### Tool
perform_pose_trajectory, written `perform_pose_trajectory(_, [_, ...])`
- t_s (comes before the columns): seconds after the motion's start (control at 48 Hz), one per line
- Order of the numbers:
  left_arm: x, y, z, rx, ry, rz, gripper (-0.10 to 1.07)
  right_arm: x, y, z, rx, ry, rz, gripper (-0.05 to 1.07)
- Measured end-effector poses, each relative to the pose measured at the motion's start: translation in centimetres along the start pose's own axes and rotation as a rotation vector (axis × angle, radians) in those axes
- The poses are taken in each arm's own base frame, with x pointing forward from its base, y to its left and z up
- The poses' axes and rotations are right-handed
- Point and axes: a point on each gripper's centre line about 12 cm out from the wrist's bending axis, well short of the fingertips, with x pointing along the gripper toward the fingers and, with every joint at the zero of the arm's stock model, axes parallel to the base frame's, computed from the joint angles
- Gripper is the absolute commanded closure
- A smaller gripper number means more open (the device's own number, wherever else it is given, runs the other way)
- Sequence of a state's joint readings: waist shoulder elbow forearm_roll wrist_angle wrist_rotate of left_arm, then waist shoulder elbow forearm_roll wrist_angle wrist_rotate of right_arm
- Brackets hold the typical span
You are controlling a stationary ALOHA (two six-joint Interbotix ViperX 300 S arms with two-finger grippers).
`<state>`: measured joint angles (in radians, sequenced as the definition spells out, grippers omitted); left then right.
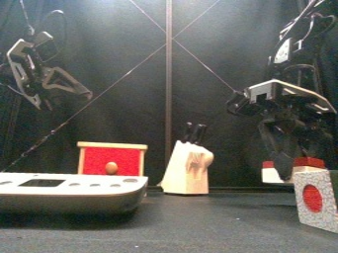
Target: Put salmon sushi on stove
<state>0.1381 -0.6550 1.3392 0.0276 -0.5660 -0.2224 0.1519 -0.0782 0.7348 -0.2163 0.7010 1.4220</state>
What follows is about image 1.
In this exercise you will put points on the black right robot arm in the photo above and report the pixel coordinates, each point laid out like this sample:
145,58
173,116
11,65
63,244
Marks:
304,39

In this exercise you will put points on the white kitchen scale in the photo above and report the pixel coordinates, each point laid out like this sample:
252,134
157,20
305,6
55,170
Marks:
75,195

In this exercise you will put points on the speckled sushi roll red centre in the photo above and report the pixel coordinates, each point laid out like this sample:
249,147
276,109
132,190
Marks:
313,198

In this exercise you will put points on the salmon sushi toy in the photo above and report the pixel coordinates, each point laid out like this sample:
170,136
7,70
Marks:
309,162

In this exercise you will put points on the wooden toy knife block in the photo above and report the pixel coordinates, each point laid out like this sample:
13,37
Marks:
185,174

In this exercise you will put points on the vertical metal frame pole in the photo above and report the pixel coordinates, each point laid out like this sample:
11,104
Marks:
169,82

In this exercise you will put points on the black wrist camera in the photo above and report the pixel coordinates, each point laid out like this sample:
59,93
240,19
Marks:
238,104

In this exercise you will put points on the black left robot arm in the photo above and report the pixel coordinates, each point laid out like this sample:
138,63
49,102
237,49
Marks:
10,23

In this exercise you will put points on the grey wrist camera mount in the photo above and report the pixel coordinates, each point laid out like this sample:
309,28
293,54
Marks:
281,89

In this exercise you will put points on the wooden cabinet red door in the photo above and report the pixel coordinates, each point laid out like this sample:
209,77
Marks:
98,158

